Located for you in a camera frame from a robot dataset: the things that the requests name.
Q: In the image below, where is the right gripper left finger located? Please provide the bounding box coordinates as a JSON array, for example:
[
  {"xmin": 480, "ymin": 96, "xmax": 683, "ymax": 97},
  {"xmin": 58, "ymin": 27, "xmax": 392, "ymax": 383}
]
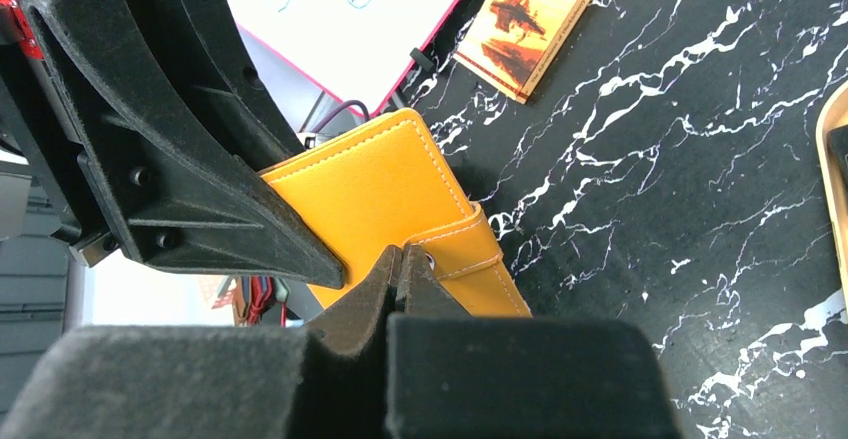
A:
[{"xmin": 1, "ymin": 246, "xmax": 403, "ymax": 438}]

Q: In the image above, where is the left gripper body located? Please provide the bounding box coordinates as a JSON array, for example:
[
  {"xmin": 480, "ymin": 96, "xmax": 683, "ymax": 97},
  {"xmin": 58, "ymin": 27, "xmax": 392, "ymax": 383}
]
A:
[{"xmin": 1, "ymin": 0, "xmax": 122, "ymax": 255}]

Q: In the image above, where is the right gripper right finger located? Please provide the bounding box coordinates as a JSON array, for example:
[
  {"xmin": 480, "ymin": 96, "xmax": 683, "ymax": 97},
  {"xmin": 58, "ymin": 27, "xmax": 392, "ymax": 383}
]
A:
[{"xmin": 385, "ymin": 246, "xmax": 681, "ymax": 438}]

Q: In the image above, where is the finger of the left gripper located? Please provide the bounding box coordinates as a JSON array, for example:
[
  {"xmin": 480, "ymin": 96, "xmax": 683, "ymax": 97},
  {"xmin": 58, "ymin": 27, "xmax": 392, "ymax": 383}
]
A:
[
  {"xmin": 20, "ymin": 0, "xmax": 345, "ymax": 289},
  {"xmin": 112, "ymin": 0, "xmax": 304, "ymax": 171}
]

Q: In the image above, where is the orange leather card holder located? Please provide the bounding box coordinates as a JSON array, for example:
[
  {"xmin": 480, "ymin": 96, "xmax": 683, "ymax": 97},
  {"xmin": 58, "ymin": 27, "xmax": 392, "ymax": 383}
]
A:
[{"xmin": 260, "ymin": 108, "xmax": 531, "ymax": 317}]

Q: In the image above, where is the pink framed whiteboard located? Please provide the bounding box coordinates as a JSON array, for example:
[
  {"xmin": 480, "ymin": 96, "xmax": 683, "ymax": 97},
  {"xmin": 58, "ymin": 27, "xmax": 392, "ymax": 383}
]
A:
[{"xmin": 227, "ymin": 0, "xmax": 459, "ymax": 112}]

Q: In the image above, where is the orange paperback book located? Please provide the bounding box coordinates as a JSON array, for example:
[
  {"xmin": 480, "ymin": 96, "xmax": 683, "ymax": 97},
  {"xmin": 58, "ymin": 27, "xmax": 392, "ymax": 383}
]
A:
[{"xmin": 453, "ymin": 0, "xmax": 591, "ymax": 104}]

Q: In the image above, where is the tan oval tray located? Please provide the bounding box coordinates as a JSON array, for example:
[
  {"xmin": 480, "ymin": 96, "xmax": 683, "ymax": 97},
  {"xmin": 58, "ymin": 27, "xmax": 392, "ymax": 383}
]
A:
[{"xmin": 815, "ymin": 82, "xmax": 847, "ymax": 292}]

